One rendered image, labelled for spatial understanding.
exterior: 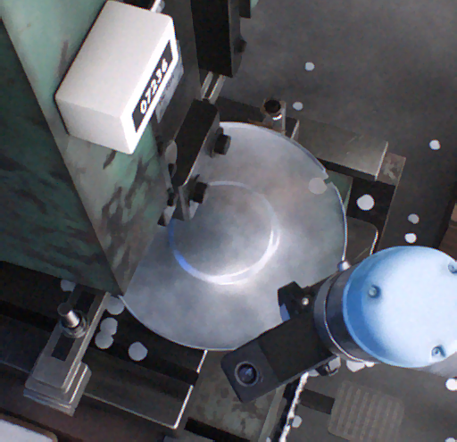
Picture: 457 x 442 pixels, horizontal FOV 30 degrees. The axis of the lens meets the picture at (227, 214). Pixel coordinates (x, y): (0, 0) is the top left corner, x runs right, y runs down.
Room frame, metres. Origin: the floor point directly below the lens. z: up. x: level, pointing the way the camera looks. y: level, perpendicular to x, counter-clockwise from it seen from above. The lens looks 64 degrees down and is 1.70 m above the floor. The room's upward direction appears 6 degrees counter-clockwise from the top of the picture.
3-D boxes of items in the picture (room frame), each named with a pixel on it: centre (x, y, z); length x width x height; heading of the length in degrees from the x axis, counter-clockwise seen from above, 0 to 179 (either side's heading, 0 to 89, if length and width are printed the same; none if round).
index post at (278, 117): (0.58, -0.07, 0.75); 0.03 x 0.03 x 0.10; 64
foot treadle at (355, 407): (0.42, 0.00, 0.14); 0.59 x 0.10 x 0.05; 64
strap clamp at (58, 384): (0.33, 0.19, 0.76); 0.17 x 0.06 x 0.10; 154
